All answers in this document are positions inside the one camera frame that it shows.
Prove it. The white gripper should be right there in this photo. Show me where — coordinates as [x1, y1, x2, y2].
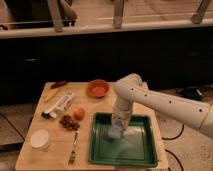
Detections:
[111, 113, 129, 129]

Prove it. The blue sponge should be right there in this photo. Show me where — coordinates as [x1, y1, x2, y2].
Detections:
[108, 125, 123, 139]

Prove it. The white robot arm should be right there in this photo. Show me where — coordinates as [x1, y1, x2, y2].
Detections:
[112, 73, 213, 139]

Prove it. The green plastic tray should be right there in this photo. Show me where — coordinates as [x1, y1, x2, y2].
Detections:
[88, 113, 158, 168]

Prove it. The orange bowl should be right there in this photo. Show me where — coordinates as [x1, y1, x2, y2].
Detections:
[87, 79, 109, 98]

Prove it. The orange round fruit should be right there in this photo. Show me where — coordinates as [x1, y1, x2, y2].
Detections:
[73, 108, 85, 121]

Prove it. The bunch of red grapes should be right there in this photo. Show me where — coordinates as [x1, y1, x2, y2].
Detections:
[59, 115, 80, 131]

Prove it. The silver fork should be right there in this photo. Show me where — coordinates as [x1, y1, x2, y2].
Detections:
[68, 131, 79, 164]

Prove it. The red chili pepper toy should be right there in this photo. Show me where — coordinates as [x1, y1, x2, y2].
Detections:
[51, 81, 67, 89]

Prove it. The blue black device on floor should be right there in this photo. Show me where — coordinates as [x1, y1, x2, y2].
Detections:
[178, 87, 202, 101]

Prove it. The white round lid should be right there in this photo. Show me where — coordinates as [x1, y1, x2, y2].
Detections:
[30, 129, 50, 149]

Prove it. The black cable on floor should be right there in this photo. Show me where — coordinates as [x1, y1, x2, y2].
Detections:
[161, 123, 185, 171]

